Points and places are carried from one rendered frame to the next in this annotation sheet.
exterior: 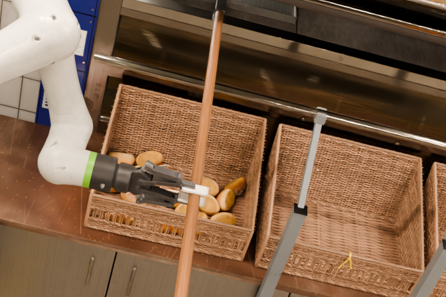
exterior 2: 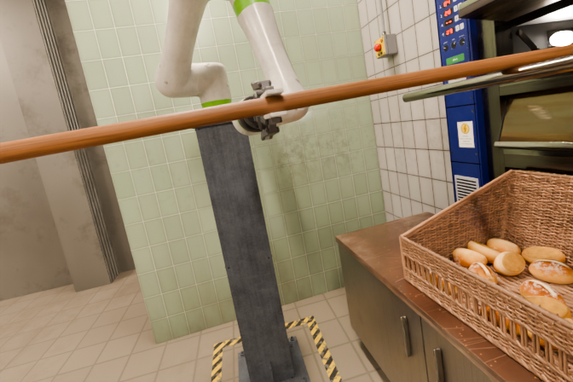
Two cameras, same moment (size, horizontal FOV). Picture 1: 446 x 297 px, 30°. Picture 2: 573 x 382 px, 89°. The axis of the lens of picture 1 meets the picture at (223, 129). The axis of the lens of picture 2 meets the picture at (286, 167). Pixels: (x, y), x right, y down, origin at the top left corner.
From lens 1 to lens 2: 2.19 m
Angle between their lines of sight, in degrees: 81
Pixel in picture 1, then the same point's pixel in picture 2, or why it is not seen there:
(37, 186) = not seen: hidden behind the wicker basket
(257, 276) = not seen: outside the picture
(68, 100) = (263, 65)
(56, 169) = not seen: hidden behind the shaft
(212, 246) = (550, 367)
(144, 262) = (446, 345)
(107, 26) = (493, 112)
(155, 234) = (464, 309)
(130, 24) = (516, 106)
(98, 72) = (496, 165)
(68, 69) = (257, 33)
